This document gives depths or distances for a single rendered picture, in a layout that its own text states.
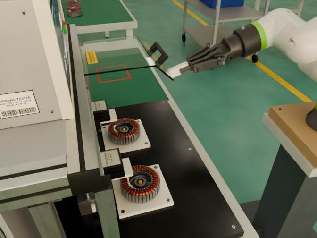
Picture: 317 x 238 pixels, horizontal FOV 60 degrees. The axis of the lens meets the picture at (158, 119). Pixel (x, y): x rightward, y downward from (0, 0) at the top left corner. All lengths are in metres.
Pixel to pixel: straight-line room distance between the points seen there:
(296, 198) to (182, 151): 0.55
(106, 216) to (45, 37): 0.32
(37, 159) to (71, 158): 0.05
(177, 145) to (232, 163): 1.11
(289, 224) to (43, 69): 1.23
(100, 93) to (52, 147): 0.85
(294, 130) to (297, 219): 0.48
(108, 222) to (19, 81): 0.29
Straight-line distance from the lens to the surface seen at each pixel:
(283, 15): 0.95
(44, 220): 0.52
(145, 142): 0.94
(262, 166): 2.07
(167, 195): 0.79
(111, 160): 0.70
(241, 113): 2.53
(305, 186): 1.24
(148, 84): 1.33
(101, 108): 0.88
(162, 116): 1.08
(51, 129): 0.50
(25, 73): 0.47
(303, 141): 1.06
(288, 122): 1.13
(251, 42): 0.91
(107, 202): 0.51
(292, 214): 1.38
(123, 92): 1.28
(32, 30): 0.45
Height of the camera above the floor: 1.41
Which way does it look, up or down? 37 degrees down
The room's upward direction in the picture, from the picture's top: straight up
